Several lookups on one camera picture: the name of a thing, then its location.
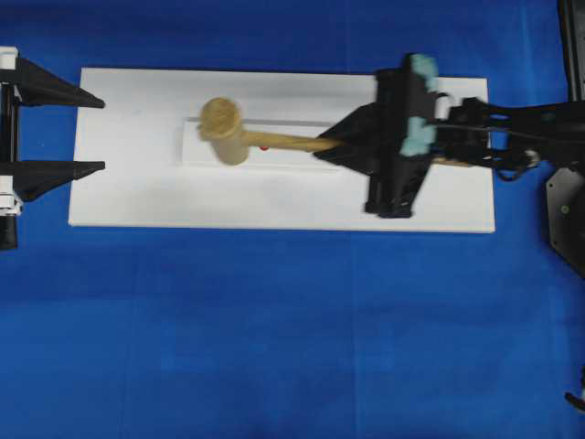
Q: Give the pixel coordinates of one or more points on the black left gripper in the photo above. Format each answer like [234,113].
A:
[36,87]

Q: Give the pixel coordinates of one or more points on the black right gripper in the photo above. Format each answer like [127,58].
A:
[400,124]

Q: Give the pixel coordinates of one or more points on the wooden mallet hammer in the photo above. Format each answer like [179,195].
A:
[221,126]

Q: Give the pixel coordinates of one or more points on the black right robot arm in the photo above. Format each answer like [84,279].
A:
[510,141]

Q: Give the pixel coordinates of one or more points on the white foam board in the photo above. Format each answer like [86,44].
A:
[158,172]

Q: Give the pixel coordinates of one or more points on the blue table cloth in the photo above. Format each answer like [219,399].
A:
[143,333]

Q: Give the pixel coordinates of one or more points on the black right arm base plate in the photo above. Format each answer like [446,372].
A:
[565,203]

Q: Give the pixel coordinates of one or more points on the black frame rail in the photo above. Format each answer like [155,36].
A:
[571,22]

